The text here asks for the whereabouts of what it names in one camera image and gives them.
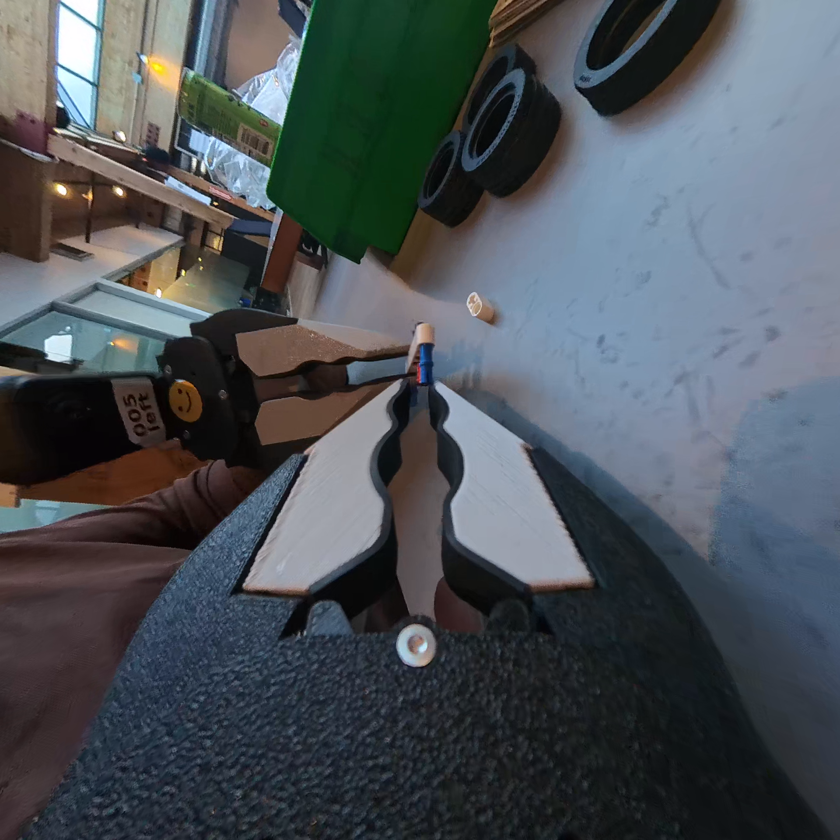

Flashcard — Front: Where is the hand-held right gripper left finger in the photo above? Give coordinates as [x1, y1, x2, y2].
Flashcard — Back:
[243, 379, 414, 619]

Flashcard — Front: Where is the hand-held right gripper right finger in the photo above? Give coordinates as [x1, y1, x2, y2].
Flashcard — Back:
[427, 382, 596, 613]

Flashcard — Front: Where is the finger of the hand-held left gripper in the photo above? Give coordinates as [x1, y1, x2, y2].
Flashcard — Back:
[235, 320, 422, 379]
[257, 378, 403, 448]

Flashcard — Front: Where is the white holed brick beam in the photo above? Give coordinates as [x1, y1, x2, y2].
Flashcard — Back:
[406, 322, 436, 372]

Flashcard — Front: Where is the grey desk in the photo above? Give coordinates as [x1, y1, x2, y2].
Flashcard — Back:
[314, 0, 840, 821]

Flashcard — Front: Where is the person's right hand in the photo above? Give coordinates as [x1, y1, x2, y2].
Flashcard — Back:
[433, 577, 490, 634]

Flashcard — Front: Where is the person's torso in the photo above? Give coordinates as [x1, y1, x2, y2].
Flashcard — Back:
[0, 459, 265, 840]

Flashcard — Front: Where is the black rubber toy tyre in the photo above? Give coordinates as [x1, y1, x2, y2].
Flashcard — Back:
[459, 62, 564, 198]
[417, 130, 488, 229]
[480, 42, 538, 89]
[574, 0, 723, 118]

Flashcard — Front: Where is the green plastic bin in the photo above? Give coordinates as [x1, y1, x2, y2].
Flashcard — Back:
[265, 0, 501, 265]

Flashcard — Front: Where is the green can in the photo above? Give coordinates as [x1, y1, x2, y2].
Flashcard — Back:
[177, 67, 284, 169]

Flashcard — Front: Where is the clear plastic bag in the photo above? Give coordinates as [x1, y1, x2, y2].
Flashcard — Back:
[223, 39, 304, 202]

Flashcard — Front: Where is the open instruction booklet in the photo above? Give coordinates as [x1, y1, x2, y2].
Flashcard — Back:
[488, 0, 567, 48]

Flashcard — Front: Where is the wooden plank frame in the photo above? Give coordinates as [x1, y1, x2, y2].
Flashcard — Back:
[0, 446, 212, 510]

